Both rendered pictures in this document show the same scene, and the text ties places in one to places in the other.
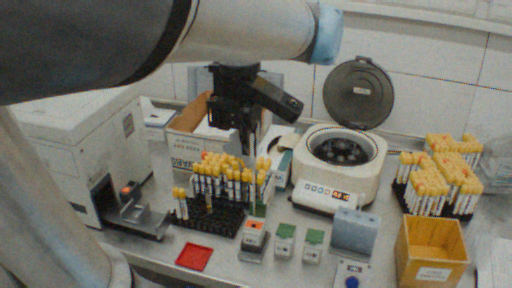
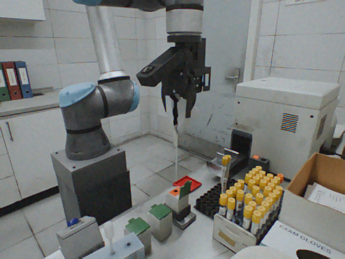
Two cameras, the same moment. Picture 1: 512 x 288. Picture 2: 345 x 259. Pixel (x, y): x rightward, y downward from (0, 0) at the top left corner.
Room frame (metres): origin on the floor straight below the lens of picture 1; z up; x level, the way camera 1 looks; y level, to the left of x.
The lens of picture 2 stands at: (0.80, -0.40, 1.30)
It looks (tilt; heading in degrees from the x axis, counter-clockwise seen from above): 20 degrees down; 118
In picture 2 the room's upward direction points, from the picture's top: straight up
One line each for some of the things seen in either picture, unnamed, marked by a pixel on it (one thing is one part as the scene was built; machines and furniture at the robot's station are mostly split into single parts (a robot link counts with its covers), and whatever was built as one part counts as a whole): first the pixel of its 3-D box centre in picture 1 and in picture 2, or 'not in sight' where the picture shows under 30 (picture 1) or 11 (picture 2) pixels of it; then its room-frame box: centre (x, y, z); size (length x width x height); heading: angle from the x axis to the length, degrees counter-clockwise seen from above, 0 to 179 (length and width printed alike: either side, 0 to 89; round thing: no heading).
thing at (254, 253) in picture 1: (254, 242); (177, 209); (0.59, 0.01, 0.89); 0.09 x 0.05 x 0.04; 164
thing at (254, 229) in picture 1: (254, 234); (177, 201); (0.59, 0.01, 0.92); 0.05 x 0.04 x 0.06; 164
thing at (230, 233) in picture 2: (233, 186); (253, 213); (0.78, 0.07, 0.91); 0.20 x 0.10 x 0.07; 73
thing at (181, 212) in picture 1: (205, 202); (225, 184); (0.69, 0.13, 0.93); 0.17 x 0.09 x 0.11; 73
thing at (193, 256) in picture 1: (194, 256); (186, 184); (0.56, 0.15, 0.88); 0.07 x 0.07 x 0.01; 73
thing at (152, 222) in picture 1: (128, 213); (230, 156); (0.65, 0.32, 0.92); 0.21 x 0.07 x 0.05; 73
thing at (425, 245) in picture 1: (429, 253); not in sight; (0.51, -0.37, 0.93); 0.13 x 0.13 x 0.10; 78
